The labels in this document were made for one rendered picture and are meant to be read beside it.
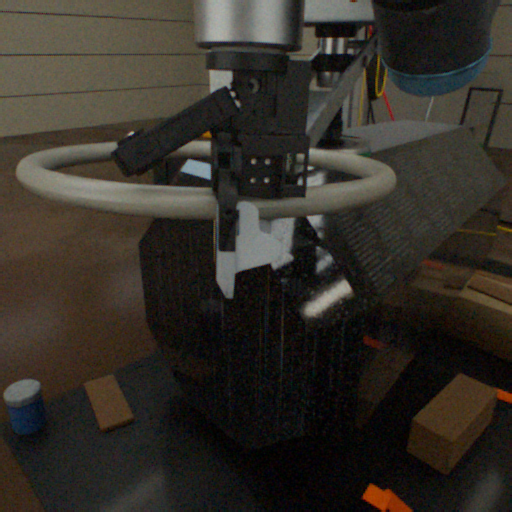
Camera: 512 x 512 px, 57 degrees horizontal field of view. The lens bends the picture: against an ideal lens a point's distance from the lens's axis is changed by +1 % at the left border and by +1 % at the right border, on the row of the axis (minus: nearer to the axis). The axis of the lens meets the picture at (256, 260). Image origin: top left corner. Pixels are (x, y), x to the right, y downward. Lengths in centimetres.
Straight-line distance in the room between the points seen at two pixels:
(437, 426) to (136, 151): 121
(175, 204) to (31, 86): 709
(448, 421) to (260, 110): 120
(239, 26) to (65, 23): 740
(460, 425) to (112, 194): 122
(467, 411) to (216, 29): 132
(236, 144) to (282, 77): 7
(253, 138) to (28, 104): 712
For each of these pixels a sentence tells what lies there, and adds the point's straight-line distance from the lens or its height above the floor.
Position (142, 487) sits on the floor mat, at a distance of 143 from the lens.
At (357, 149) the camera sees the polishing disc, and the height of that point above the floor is 85.
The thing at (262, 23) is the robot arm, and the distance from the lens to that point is 39.
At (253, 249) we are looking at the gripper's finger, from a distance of 42.
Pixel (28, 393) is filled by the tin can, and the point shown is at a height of 14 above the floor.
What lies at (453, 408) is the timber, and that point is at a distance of 153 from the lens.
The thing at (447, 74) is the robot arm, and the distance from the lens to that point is 47.
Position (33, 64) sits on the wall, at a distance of 752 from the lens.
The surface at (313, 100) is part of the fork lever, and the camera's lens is 113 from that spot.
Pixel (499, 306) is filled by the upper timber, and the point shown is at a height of 20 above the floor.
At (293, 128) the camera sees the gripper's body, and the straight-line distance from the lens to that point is 42.
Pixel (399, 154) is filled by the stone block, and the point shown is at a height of 81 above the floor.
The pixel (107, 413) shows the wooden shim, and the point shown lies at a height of 3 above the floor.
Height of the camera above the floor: 108
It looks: 24 degrees down
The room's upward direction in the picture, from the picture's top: straight up
